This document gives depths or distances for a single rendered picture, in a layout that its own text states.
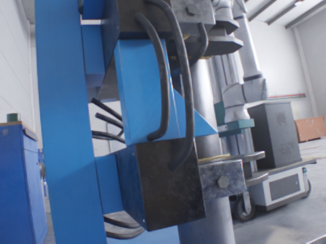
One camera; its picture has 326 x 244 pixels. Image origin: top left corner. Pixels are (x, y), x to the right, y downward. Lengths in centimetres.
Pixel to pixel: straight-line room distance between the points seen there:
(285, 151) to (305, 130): 1106
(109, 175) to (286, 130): 174
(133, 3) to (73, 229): 69
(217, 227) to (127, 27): 73
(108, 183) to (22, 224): 129
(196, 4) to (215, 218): 71
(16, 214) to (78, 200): 124
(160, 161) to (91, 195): 36
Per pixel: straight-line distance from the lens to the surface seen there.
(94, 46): 101
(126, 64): 70
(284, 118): 239
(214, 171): 71
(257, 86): 200
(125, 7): 73
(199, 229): 102
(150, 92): 69
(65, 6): 108
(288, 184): 224
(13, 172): 211
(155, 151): 63
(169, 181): 64
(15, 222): 214
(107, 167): 93
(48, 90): 96
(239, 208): 202
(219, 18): 97
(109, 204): 94
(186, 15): 79
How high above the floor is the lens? 58
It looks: 7 degrees up
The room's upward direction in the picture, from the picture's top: 9 degrees counter-clockwise
